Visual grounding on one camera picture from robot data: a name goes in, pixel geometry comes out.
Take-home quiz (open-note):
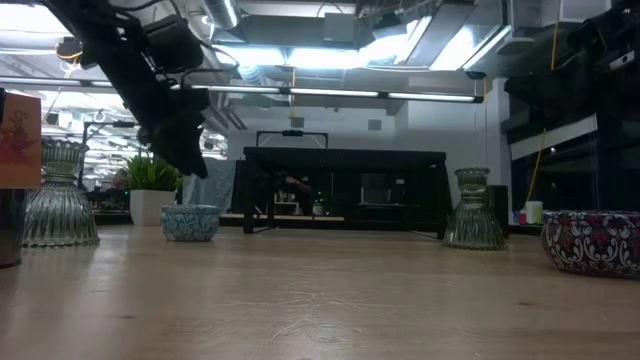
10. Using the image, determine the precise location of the grey cloth cover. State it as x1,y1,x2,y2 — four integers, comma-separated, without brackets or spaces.
182,157,237,217

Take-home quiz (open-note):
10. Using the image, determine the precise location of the green plant white pot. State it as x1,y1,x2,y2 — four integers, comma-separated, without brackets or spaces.
122,152,184,227

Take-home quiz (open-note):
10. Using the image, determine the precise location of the black ceiling device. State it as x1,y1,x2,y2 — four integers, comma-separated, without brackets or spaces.
54,37,84,66

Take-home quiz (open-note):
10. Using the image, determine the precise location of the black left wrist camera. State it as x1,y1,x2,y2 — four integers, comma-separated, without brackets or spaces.
143,13,206,75

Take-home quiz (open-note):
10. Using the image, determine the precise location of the long LED light bar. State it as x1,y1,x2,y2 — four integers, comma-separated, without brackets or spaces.
0,75,485,105

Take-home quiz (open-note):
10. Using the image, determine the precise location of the black perforated metal shelf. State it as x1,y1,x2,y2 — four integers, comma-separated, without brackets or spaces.
243,146,454,241

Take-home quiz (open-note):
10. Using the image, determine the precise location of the silver ceiling air duct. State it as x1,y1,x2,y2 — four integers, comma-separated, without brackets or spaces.
202,0,242,30

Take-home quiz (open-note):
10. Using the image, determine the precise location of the yellow cable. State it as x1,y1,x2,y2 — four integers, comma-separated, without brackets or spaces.
524,0,561,211

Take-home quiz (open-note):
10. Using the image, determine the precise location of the clear ribbed glass candlestick holder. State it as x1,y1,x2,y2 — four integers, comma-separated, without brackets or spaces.
442,167,507,251
22,138,101,249

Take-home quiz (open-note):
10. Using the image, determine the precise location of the blue patterned candle tin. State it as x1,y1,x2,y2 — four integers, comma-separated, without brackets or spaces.
160,203,221,243

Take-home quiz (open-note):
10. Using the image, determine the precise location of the white plastic container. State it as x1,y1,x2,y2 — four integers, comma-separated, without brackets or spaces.
524,200,545,225

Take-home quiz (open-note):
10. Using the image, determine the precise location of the silver candle can orange tag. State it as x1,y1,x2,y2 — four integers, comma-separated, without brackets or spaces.
0,88,43,269

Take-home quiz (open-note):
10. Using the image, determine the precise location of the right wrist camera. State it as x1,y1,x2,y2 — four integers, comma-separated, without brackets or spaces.
607,48,637,72

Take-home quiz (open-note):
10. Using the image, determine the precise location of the purple floral candle tin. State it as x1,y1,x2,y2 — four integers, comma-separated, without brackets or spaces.
541,209,640,280

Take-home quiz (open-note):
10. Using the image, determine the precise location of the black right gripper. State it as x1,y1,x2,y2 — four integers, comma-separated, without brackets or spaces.
504,0,640,119

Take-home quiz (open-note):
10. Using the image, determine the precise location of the person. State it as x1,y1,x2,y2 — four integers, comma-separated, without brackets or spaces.
274,172,314,216

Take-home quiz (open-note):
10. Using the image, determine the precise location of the black aluminium table frame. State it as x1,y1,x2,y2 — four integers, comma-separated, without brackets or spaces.
94,212,246,227

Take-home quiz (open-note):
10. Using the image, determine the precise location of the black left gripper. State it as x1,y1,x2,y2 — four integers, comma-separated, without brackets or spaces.
94,47,210,179

